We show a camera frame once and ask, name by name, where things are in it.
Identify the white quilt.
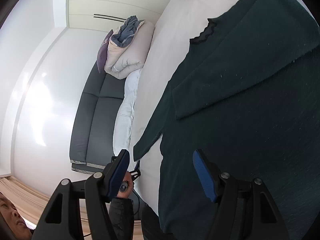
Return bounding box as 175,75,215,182
112,69,142,157

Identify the person's dark clothing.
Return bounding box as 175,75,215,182
141,203,175,240

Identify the bed with white sheet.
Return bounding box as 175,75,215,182
129,0,275,217

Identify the dark grey sofa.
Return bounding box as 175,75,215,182
69,61,125,174

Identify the grey-blue cloth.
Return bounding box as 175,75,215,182
111,16,139,48

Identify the person's left hand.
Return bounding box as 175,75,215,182
117,171,135,199

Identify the cream wardrobe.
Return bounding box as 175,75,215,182
69,0,175,33

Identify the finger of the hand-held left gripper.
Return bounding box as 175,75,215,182
129,160,141,181

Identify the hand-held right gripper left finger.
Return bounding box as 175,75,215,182
36,149,130,240

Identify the person's face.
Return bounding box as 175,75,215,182
0,192,33,240

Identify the dark green sweater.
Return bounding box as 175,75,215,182
132,0,320,240

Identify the folded beige comforter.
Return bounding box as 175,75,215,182
104,20,155,80

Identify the black cable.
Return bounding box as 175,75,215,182
131,189,141,217

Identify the person's left forearm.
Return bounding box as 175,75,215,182
109,197,135,240

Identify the purple pillow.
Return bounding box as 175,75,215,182
96,29,114,73

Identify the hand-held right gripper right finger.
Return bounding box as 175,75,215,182
192,149,290,240

